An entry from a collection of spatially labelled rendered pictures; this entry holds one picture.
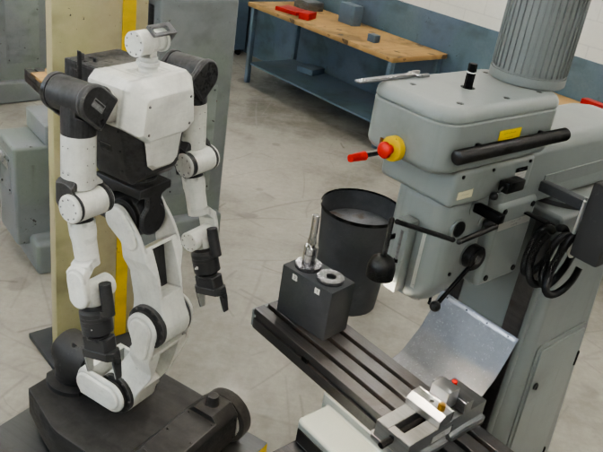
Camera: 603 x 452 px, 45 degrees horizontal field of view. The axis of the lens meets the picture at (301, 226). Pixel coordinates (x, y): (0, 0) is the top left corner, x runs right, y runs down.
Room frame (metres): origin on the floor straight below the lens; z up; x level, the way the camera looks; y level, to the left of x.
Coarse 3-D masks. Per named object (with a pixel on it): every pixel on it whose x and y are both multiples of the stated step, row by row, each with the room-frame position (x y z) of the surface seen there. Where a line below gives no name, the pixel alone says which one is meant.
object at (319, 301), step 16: (288, 272) 2.07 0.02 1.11; (304, 272) 2.05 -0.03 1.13; (320, 272) 2.05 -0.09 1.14; (336, 272) 2.06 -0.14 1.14; (288, 288) 2.06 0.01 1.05; (304, 288) 2.02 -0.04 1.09; (320, 288) 1.98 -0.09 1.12; (336, 288) 1.99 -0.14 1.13; (352, 288) 2.03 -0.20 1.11; (288, 304) 2.05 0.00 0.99; (304, 304) 2.01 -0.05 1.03; (320, 304) 1.97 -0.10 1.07; (336, 304) 1.98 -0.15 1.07; (304, 320) 2.00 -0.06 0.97; (320, 320) 1.96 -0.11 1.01; (336, 320) 1.99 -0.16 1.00; (320, 336) 1.96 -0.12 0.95
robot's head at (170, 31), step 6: (156, 24) 1.89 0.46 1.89; (162, 24) 1.91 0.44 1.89; (168, 24) 1.92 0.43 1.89; (150, 30) 1.86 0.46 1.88; (168, 30) 1.90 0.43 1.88; (174, 30) 1.92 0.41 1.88; (156, 36) 1.85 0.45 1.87; (162, 36) 1.88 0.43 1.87; (174, 36) 1.93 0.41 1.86; (168, 48) 1.92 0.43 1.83
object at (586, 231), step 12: (600, 180) 1.71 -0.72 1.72; (600, 192) 1.67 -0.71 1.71; (588, 204) 1.68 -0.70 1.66; (600, 204) 1.66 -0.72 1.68; (588, 216) 1.68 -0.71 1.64; (600, 216) 1.65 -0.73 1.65; (588, 228) 1.67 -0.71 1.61; (600, 228) 1.65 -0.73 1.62; (576, 240) 1.68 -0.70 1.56; (588, 240) 1.66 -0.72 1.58; (600, 240) 1.64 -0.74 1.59; (576, 252) 1.67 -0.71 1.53; (588, 252) 1.65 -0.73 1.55; (600, 252) 1.63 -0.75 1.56; (588, 264) 1.65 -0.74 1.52; (600, 264) 1.64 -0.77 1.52
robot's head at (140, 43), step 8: (128, 32) 1.85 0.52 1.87; (136, 32) 1.83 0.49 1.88; (144, 32) 1.85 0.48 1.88; (128, 40) 1.84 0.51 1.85; (136, 40) 1.83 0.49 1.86; (144, 40) 1.83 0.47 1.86; (152, 40) 1.85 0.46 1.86; (160, 40) 1.89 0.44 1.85; (168, 40) 1.91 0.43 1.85; (128, 48) 1.84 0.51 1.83; (136, 48) 1.83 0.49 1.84; (144, 48) 1.83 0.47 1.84; (152, 48) 1.85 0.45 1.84; (160, 48) 1.90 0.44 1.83; (136, 56) 1.83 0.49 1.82; (144, 56) 1.87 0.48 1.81; (152, 56) 1.87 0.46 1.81; (144, 64) 1.85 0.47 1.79; (152, 64) 1.86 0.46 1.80
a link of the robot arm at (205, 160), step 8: (192, 152) 2.04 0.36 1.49; (200, 152) 2.06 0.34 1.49; (208, 152) 2.08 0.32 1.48; (200, 160) 2.03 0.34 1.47; (208, 160) 2.06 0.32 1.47; (200, 168) 2.03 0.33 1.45; (208, 168) 2.07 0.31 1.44; (192, 176) 2.02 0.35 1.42; (200, 176) 2.07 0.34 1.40; (184, 184) 2.06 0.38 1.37; (192, 184) 2.05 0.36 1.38; (200, 184) 2.06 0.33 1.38; (192, 192) 2.05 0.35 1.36; (200, 192) 2.06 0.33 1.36; (192, 200) 2.05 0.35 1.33; (200, 200) 2.05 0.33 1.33; (192, 208) 2.04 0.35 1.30; (200, 208) 2.05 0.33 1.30
